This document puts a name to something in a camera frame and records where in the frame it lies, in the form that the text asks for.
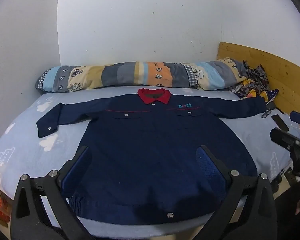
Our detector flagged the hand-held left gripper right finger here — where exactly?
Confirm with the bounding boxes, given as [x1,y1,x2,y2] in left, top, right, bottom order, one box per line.
[195,145,278,240]

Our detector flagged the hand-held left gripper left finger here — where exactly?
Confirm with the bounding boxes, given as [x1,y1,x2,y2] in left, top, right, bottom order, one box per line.
[10,145,95,240]

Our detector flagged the navy jacket with red collar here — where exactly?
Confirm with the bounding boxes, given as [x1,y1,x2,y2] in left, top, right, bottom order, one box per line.
[36,88,272,226]

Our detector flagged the black phone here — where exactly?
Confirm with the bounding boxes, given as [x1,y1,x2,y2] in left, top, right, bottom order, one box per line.
[270,114,290,132]

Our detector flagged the black eyeglasses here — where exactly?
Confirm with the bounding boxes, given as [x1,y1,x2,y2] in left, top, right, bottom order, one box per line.
[261,107,275,119]

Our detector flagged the wooden headboard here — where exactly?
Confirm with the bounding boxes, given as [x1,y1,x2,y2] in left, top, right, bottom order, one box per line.
[217,42,300,115]

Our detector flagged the light blue cloud bed sheet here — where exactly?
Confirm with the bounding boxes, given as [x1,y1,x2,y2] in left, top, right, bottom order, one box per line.
[0,86,300,239]

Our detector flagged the dark floral cloth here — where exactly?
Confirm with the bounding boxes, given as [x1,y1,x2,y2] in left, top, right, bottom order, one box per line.
[229,60,279,103]

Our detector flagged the rolled patchwork quilt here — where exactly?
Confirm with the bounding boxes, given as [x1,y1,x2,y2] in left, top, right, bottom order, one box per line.
[34,58,248,93]

